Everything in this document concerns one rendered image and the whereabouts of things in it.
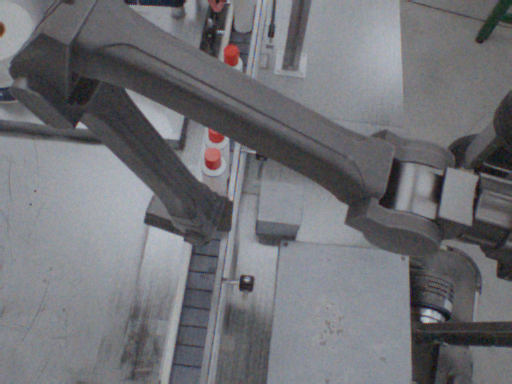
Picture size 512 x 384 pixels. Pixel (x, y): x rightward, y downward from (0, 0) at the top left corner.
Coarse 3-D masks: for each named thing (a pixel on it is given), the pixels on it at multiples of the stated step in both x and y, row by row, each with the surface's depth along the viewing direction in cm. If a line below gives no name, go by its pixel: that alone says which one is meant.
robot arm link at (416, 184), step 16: (400, 176) 46; (416, 176) 45; (432, 176) 45; (448, 176) 44; (464, 176) 44; (400, 192) 45; (416, 192) 44; (432, 192) 45; (448, 192) 44; (464, 192) 44; (400, 208) 44; (416, 208) 44; (432, 208) 44; (448, 208) 43; (464, 208) 43; (448, 224) 43; (464, 224) 42
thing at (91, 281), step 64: (320, 0) 142; (384, 0) 144; (320, 64) 132; (384, 64) 133; (192, 128) 121; (384, 128) 123; (0, 192) 111; (64, 192) 111; (128, 192) 112; (256, 192) 114; (320, 192) 114; (0, 256) 104; (64, 256) 105; (128, 256) 105; (256, 256) 107; (0, 320) 98; (64, 320) 99; (128, 320) 99; (256, 320) 101
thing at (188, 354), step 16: (240, 48) 126; (192, 256) 101; (208, 256) 101; (224, 256) 101; (192, 272) 99; (208, 272) 100; (192, 288) 98; (208, 288) 98; (192, 304) 97; (208, 304) 97; (192, 320) 95; (208, 320) 95; (192, 336) 94; (176, 352) 92; (192, 352) 92; (176, 368) 91; (192, 368) 91
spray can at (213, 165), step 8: (208, 152) 89; (216, 152) 89; (208, 160) 88; (216, 160) 88; (224, 160) 93; (208, 168) 91; (216, 168) 91; (224, 168) 92; (208, 176) 92; (216, 176) 92; (224, 176) 94; (208, 184) 95; (216, 184) 95; (224, 184) 98; (224, 192) 101
